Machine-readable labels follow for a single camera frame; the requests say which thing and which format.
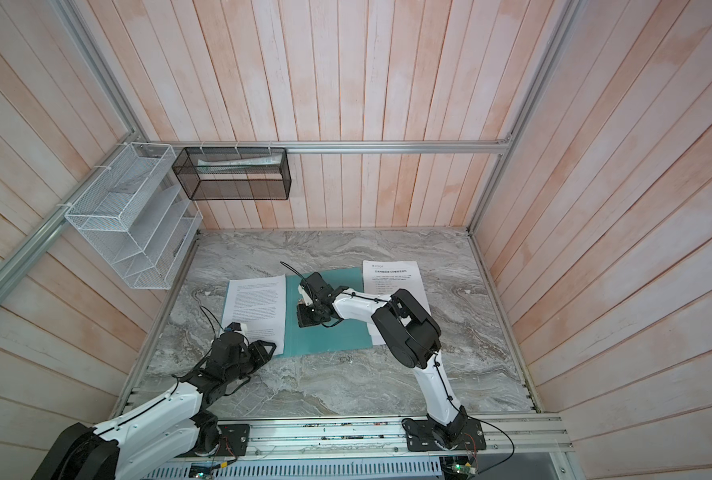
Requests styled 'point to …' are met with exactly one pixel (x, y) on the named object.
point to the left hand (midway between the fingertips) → (273, 353)
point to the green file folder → (345, 334)
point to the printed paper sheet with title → (385, 278)
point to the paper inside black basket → (258, 164)
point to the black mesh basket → (234, 173)
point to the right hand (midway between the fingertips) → (300, 320)
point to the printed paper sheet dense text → (260, 304)
